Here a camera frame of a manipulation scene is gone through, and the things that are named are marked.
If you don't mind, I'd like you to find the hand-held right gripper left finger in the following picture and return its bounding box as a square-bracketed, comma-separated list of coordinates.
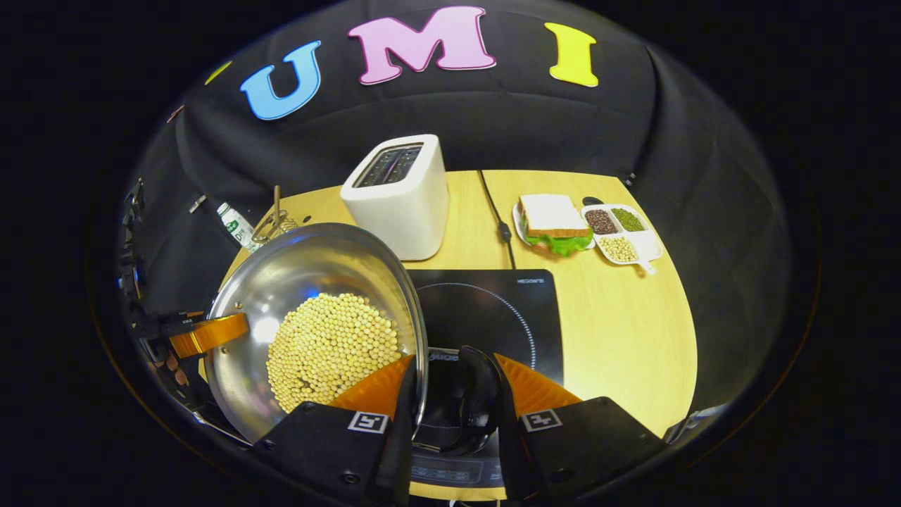
[252, 354, 420, 507]

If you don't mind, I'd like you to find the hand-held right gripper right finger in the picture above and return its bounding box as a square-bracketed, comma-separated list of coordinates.
[493, 352, 668, 506]

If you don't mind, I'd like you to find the stainless steel pot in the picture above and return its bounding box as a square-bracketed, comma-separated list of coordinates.
[203, 223, 504, 457]

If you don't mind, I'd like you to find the pile of yellow soybeans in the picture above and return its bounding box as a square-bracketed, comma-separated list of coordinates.
[266, 293, 401, 414]

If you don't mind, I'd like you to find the black induction cooktop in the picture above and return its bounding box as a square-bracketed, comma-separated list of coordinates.
[405, 268, 565, 488]

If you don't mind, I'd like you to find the white drink bottle green label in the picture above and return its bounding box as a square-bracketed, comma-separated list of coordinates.
[216, 203, 256, 253]

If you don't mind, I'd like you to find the white toaster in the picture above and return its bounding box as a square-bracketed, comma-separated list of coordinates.
[340, 134, 450, 261]

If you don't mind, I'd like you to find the sandwich with lettuce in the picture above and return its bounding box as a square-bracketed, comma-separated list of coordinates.
[512, 194, 596, 258]

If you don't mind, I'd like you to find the white divided dish of beans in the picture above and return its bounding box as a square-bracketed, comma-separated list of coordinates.
[581, 204, 664, 274]

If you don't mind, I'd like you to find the black backdrop cloth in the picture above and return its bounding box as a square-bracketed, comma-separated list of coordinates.
[123, 0, 793, 423]

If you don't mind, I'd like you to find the metal wire basket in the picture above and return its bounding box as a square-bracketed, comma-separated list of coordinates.
[251, 211, 300, 244]

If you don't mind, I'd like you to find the black power cable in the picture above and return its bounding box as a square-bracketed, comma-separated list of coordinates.
[479, 170, 518, 270]

